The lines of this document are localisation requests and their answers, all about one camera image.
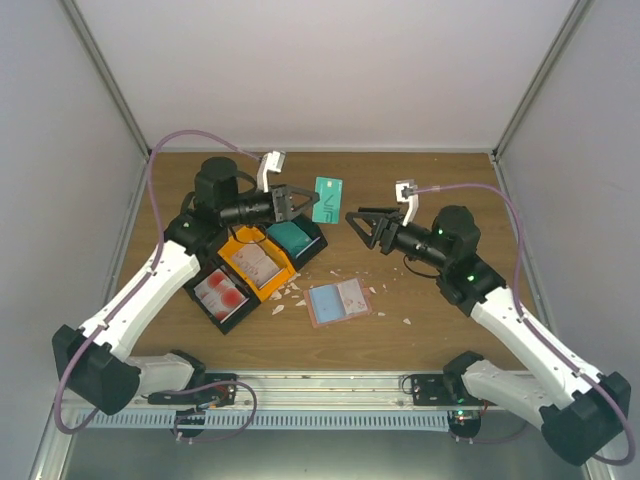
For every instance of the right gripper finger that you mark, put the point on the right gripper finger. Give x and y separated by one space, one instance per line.
379 211
368 226

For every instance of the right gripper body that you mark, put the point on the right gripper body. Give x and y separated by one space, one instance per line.
428 254

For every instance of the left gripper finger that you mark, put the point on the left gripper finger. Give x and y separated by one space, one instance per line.
293 190
301 202

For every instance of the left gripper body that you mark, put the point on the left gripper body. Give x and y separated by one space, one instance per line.
236 214

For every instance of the yellow bin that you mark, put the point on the yellow bin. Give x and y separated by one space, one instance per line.
252 235

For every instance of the black bin with teal cards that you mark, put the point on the black bin with teal cards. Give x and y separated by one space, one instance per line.
319 242

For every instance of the pale pink card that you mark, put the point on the pale pink card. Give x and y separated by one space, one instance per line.
353 298

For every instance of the black bin with red cards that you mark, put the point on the black bin with red cards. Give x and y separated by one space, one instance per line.
252 304

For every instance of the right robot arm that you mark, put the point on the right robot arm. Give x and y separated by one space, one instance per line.
576 407

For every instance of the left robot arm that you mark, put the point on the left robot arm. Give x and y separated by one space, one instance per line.
95 360

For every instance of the teal cards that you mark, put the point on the teal cards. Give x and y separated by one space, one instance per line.
290 236

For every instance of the pale pink cards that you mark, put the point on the pale pink cards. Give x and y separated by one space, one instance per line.
256 264

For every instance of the red and white cards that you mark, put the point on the red and white cards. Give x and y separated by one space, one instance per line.
219 295

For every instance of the white debris pile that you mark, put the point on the white debris pile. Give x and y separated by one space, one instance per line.
288 295

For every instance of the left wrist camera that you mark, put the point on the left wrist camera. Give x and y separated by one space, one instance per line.
271 162

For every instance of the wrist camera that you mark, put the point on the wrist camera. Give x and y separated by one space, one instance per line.
271 162
406 193

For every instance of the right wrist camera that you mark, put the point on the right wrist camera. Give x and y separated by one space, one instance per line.
406 193

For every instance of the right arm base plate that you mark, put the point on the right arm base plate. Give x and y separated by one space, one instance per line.
437 390

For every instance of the aluminium mounting rail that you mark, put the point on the aluminium mounting rail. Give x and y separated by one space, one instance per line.
340 390

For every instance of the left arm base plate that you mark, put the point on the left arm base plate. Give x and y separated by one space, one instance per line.
221 395

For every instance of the grey slotted cable duct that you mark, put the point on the grey slotted cable duct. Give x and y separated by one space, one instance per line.
436 421

